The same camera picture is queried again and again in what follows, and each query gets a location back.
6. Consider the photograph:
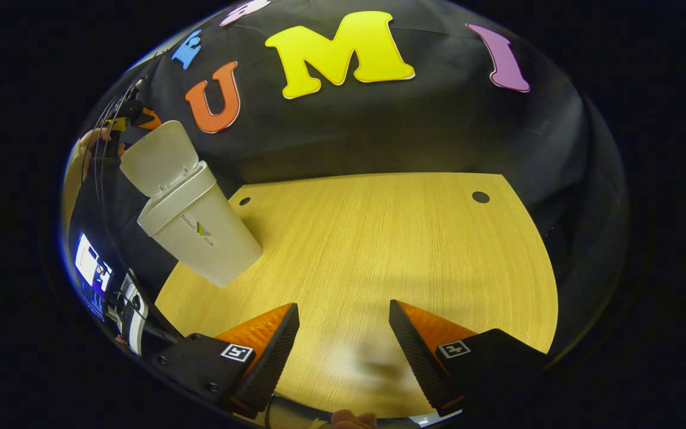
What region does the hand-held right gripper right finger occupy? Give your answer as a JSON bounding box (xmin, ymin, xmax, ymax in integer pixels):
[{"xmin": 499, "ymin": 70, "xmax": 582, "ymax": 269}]
[{"xmin": 388, "ymin": 300, "xmax": 549, "ymax": 418}]

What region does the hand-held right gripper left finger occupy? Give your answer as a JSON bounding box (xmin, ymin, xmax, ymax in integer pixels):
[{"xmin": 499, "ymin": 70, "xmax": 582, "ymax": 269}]
[{"xmin": 151, "ymin": 303, "xmax": 300, "ymax": 419}]

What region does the white desktop garbage bin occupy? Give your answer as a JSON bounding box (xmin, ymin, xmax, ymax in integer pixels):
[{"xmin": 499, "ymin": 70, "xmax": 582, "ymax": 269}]
[{"xmin": 120, "ymin": 120, "xmax": 263, "ymax": 288}]

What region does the wooden desktop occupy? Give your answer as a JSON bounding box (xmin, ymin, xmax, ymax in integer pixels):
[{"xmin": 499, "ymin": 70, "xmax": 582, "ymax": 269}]
[{"xmin": 154, "ymin": 172, "xmax": 559, "ymax": 419}]

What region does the white and black device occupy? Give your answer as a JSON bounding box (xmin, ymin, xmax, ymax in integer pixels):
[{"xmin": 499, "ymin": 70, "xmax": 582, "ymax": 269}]
[{"xmin": 118, "ymin": 271, "xmax": 151, "ymax": 356}]

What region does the lit computer screen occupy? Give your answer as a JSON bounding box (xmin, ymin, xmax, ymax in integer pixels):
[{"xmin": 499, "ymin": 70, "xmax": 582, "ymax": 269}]
[{"xmin": 74, "ymin": 232, "xmax": 114, "ymax": 319}]

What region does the black backdrop cloth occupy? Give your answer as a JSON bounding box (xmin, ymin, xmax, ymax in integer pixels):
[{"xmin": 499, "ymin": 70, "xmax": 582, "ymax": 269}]
[{"xmin": 69, "ymin": 0, "xmax": 628, "ymax": 358}]

